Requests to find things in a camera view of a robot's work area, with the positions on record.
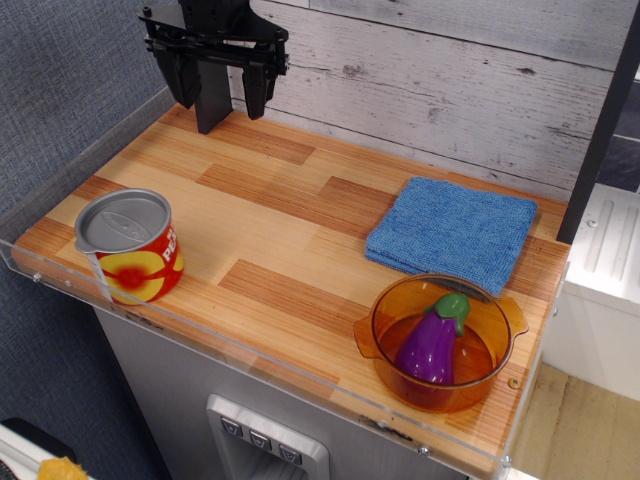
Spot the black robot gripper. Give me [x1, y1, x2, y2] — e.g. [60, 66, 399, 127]
[138, 1, 289, 120]

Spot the purple toy eggplant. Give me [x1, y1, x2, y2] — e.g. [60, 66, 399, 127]
[394, 293, 471, 385]

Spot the orange transparent plastic pot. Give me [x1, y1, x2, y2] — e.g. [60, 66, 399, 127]
[354, 274, 528, 413]

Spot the red yellow peach can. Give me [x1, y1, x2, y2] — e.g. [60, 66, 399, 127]
[74, 188, 184, 305]

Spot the clear acrylic table guard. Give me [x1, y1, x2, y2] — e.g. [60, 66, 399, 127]
[18, 92, 568, 479]

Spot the blue folded cloth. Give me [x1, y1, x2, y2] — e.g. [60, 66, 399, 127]
[365, 177, 537, 296]

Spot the grey cabinet with dispenser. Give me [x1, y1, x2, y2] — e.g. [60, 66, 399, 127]
[97, 310, 464, 479]

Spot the yellow black object bottom-left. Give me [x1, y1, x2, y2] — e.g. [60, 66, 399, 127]
[1, 418, 91, 479]

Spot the white appliance at right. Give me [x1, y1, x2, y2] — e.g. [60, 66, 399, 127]
[542, 184, 639, 400]

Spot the black vertical post left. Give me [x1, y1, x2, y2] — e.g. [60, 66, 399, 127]
[195, 60, 233, 134]

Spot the black vertical post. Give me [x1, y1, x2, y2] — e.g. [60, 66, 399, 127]
[556, 2, 639, 244]
[195, 60, 233, 134]

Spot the black vertical post right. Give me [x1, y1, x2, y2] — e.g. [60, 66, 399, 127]
[556, 2, 639, 244]

